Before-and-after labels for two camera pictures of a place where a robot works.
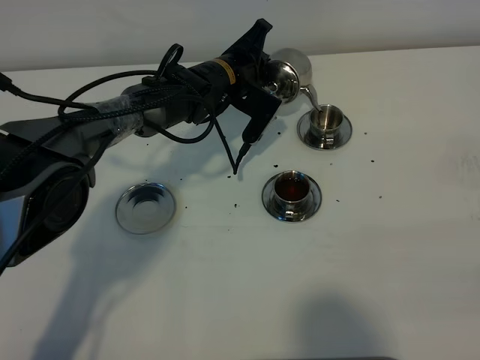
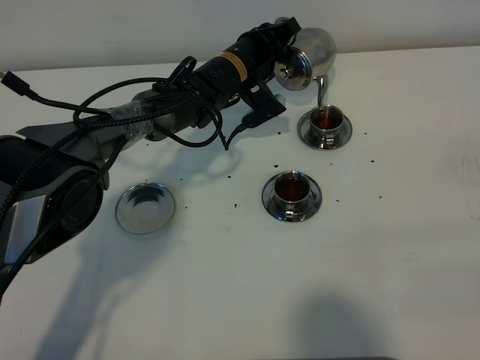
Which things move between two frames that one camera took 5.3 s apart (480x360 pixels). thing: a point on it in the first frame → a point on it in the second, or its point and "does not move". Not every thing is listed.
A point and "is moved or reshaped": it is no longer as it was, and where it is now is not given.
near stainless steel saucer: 315,200 does not move
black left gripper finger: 254,40 → 294,27
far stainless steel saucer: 304,132 does not move
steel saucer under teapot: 145,208 does not move
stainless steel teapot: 289,73 is moved or reshaped
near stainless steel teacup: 292,190 does not move
